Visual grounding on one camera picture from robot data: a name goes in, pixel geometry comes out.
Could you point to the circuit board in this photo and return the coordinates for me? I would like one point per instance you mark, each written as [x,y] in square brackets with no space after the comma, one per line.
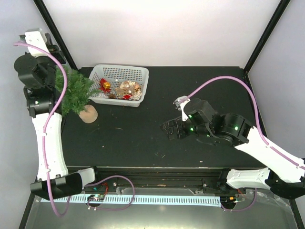
[234,199]
[96,197]

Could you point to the black frame post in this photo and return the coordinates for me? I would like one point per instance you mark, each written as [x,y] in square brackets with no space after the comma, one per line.
[275,18]
[55,32]

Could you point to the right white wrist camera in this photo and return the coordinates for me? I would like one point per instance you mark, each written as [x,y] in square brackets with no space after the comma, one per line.
[180,103]

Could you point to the white snowflake ornament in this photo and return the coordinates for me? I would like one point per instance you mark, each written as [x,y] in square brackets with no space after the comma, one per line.
[136,96]

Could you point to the right black frame post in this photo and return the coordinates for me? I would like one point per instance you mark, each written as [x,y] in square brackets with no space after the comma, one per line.
[275,18]

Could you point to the red gold gift ornament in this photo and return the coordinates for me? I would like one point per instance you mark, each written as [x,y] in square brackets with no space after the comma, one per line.
[105,86]

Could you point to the silver star ornament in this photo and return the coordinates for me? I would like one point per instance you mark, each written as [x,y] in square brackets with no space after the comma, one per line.
[102,95]

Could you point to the white slotted cable duct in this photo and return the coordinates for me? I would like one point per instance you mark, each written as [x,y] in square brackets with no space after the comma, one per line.
[151,200]

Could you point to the red santa ornament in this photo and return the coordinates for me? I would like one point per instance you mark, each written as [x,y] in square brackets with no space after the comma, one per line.
[127,97]

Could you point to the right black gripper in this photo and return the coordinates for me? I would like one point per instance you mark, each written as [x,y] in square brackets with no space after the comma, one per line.
[180,133]

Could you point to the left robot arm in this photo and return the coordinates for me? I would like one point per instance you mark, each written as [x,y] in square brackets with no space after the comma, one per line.
[37,71]

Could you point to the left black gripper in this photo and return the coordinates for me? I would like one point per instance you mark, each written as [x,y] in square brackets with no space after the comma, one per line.
[55,49]

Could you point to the small green christmas tree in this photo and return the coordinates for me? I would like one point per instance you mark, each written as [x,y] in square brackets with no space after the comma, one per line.
[77,96]

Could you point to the brown pine cone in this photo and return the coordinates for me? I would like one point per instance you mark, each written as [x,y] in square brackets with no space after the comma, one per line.
[112,96]

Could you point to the left circuit board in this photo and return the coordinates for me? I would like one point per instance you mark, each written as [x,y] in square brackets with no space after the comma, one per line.
[96,197]

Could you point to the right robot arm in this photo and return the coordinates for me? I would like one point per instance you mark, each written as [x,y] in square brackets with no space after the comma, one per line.
[283,174]

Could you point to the right circuit board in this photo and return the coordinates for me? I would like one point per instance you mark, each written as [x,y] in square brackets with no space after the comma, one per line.
[234,199]

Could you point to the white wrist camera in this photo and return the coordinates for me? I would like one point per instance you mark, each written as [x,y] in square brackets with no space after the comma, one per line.
[35,37]
[180,103]

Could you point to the beige burlap sack ornament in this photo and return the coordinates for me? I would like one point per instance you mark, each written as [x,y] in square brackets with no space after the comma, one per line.
[128,87]

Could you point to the white plastic basket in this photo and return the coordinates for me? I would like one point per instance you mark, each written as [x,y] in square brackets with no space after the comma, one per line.
[118,85]

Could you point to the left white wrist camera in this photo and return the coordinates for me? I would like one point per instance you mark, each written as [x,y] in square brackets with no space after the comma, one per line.
[35,37]

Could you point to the left black frame post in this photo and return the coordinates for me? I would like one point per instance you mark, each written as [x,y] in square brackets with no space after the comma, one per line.
[55,32]

